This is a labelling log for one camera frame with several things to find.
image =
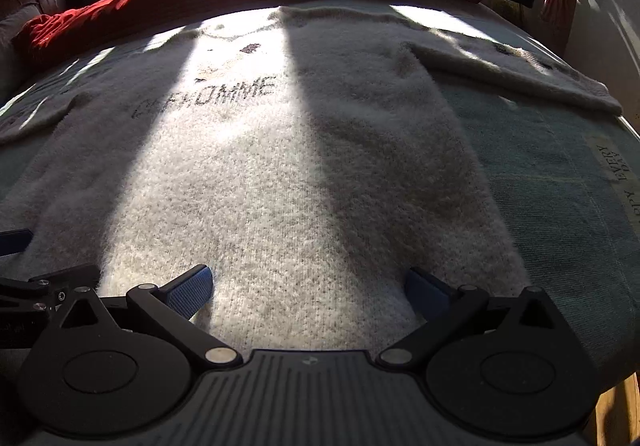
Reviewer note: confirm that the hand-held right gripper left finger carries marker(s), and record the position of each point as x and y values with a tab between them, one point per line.
192	291

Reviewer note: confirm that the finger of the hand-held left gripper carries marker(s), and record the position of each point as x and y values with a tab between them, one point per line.
60	283
12	242

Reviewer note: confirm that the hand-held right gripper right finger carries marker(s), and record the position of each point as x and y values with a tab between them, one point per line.
425	296

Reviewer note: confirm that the cream knit sweater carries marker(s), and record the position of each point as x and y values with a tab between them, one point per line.
300	175

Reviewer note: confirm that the bed with grey-green plaid sheet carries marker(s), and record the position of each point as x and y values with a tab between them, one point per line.
550	175

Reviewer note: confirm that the grey plaid pillow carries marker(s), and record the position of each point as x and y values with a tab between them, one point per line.
12	40

